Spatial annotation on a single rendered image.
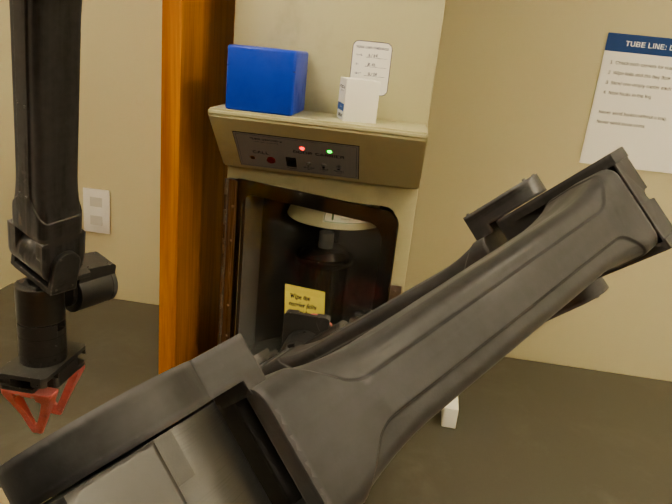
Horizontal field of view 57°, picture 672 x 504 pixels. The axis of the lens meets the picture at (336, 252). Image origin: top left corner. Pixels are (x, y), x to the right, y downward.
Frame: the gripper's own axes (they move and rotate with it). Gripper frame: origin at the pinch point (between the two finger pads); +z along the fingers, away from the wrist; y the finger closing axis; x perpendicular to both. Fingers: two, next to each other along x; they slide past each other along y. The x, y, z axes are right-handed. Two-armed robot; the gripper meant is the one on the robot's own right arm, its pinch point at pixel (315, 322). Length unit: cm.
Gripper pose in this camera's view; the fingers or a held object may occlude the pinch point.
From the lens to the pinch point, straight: 96.9
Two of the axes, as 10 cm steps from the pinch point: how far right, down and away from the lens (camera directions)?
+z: 1.5, -2.9, 9.4
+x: -9.8, -1.4, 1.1
